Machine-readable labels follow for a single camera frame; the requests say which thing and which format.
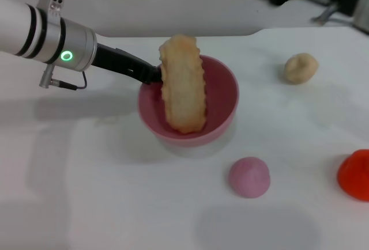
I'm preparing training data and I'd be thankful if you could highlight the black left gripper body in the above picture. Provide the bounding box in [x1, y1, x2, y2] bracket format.
[91, 43, 157, 85]

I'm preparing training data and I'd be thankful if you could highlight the orange striped bread roll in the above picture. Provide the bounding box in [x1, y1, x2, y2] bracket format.
[158, 33, 208, 135]

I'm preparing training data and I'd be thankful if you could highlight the pink plastic bowl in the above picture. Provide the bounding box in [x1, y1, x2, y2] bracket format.
[137, 55, 240, 147]

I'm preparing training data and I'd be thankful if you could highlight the beige round bread bun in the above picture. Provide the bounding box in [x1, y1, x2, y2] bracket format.
[284, 53, 320, 85]

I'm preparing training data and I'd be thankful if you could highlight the pink round bun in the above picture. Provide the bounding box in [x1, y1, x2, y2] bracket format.
[228, 156, 272, 199]

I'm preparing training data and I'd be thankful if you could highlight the red pleated bun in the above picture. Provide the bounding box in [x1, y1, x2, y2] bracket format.
[337, 149, 369, 203]

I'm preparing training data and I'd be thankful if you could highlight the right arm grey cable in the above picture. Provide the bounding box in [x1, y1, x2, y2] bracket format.
[310, 3, 338, 26]

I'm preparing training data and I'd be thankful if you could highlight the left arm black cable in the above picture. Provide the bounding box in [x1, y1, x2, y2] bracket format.
[39, 65, 88, 91]

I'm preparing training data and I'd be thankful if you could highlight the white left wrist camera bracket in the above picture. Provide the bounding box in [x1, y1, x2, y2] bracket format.
[36, 0, 65, 22]

